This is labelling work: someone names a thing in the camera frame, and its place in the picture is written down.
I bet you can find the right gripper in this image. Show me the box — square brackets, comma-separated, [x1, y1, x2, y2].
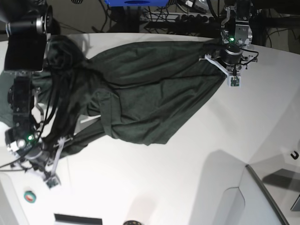
[7, 116, 101, 180]

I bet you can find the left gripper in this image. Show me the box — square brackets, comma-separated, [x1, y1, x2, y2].
[199, 44, 259, 76]

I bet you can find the dark green t-shirt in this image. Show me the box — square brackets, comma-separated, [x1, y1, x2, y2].
[0, 35, 227, 162]

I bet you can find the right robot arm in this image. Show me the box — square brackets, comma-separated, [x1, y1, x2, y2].
[0, 0, 101, 182]

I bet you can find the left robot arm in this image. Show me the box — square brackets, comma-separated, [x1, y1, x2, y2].
[202, 0, 259, 81]

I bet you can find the grey power strip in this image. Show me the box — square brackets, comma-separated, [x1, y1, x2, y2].
[140, 12, 216, 23]

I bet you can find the green red tape roll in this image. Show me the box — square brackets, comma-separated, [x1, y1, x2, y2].
[24, 191, 37, 203]

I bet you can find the blue plastic bin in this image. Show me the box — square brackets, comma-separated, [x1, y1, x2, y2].
[105, 0, 169, 7]

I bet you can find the small black round object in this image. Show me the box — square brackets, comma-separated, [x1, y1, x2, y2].
[123, 220, 142, 225]

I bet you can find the black U-shaped hook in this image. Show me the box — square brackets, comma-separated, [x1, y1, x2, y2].
[290, 151, 300, 160]

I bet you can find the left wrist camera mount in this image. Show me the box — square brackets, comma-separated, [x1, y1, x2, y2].
[227, 75, 241, 87]

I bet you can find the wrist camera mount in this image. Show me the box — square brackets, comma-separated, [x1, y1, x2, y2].
[45, 174, 61, 189]
[227, 75, 241, 87]

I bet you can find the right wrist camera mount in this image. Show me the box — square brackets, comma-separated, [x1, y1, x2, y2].
[45, 174, 61, 189]

